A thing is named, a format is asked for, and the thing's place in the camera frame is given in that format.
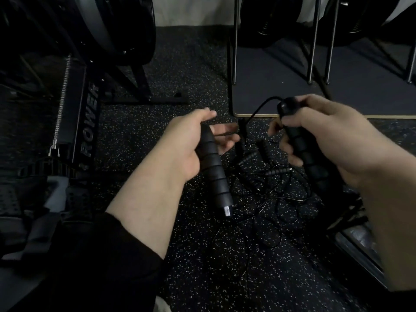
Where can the person's right hand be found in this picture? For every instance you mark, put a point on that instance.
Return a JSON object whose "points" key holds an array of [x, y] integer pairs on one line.
{"points": [[338, 136]]}

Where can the person's left hand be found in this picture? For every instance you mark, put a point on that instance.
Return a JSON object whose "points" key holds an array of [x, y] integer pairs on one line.
{"points": [[177, 142]]}

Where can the person's right thumb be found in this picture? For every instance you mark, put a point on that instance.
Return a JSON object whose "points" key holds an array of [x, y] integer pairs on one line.
{"points": [[310, 100]]}

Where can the person's left thumb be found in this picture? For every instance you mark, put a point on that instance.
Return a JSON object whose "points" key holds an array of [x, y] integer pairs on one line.
{"points": [[203, 116]]}

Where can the person's left forearm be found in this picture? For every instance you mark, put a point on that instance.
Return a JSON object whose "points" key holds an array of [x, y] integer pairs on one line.
{"points": [[149, 204]]}

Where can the person's right forearm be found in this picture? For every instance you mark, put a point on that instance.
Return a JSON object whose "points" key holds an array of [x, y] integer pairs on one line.
{"points": [[390, 207]]}

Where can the dark weight rack platform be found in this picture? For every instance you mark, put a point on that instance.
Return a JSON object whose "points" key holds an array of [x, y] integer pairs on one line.
{"points": [[292, 94]]}

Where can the black weight plate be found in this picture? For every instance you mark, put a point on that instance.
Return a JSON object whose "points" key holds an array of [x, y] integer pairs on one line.
{"points": [[360, 19], [269, 19]]}

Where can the black rowing machine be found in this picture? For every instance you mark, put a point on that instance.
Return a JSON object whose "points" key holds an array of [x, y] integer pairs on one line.
{"points": [[84, 77]]}

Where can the dark metal machine base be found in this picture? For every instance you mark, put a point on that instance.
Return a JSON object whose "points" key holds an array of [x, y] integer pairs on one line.
{"points": [[360, 253]]}

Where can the grey rowing machine footrest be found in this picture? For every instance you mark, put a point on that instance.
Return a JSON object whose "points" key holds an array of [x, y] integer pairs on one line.
{"points": [[55, 198]]}

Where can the black long sleeve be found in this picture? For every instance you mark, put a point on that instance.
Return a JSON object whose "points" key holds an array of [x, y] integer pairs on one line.
{"points": [[81, 272]]}

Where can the chrome rack post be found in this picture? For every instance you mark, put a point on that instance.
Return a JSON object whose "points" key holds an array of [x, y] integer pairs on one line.
{"points": [[332, 38], [235, 38], [314, 38], [412, 63]]}

